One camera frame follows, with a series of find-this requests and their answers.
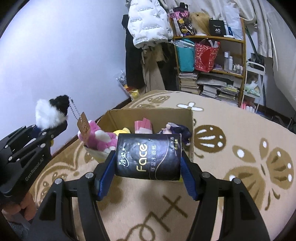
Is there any black white fluffy plush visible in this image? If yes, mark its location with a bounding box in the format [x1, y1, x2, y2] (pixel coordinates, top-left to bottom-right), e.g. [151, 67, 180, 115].
[35, 95, 70, 130]

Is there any pink bear plush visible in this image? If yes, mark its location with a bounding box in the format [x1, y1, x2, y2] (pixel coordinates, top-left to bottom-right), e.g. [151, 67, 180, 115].
[77, 120, 118, 154]

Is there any black Face tissue pack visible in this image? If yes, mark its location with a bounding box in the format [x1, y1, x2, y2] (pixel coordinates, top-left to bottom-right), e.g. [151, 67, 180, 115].
[115, 133, 182, 181]

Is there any left hand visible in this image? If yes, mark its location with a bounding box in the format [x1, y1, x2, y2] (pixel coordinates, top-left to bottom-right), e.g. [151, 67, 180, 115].
[2, 192, 37, 221]

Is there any white paper tag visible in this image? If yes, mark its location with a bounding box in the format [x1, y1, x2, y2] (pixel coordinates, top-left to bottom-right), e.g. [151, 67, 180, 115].
[77, 112, 90, 139]

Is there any beige patterned rug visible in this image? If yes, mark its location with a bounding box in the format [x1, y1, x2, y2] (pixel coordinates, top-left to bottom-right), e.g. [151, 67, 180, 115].
[28, 89, 296, 241]

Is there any yellow round plush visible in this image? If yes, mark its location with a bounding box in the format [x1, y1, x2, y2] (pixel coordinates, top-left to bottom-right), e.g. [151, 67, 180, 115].
[113, 128, 131, 137]

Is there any pink tissue pack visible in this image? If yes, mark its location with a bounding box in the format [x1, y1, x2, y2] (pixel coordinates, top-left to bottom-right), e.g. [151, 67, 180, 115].
[134, 118, 152, 134]

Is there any bag of toys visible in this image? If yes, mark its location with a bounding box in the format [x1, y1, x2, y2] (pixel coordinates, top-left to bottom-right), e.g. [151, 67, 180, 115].
[115, 70, 141, 100]

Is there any purple haired plush doll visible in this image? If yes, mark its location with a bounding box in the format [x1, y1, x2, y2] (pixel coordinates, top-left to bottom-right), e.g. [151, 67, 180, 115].
[158, 123, 192, 146]

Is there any open cardboard box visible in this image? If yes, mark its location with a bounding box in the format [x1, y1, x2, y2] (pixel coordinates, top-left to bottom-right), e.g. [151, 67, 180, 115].
[83, 107, 195, 163]

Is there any beige hanging coat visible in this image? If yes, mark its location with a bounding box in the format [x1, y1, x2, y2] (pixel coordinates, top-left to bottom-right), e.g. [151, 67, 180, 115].
[142, 45, 165, 93]

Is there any white utility cart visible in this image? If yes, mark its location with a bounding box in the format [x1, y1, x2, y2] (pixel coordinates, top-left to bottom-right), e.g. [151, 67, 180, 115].
[240, 61, 265, 113]

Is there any stack of books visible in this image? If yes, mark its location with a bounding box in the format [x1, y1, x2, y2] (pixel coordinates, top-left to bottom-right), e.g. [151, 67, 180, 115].
[179, 72, 200, 94]

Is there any white puffer jacket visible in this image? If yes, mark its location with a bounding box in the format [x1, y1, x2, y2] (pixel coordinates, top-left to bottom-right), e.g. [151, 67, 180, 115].
[127, 0, 173, 49]

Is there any red gift bag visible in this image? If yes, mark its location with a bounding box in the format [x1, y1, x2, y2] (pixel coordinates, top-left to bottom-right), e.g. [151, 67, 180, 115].
[194, 38, 220, 72]

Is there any wooden bookshelf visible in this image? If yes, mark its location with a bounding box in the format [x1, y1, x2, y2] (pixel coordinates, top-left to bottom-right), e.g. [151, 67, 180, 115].
[172, 18, 246, 106]

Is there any teal bag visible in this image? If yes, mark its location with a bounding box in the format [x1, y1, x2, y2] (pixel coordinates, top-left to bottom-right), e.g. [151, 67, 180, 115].
[175, 39, 195, 72]

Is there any black box number 40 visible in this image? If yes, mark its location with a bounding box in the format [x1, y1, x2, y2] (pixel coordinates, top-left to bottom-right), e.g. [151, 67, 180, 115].
[209, 19, 226, 37]

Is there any blonde wig head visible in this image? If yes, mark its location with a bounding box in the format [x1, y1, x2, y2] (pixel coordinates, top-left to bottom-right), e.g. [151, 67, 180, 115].
[189, 12, 210, 36]

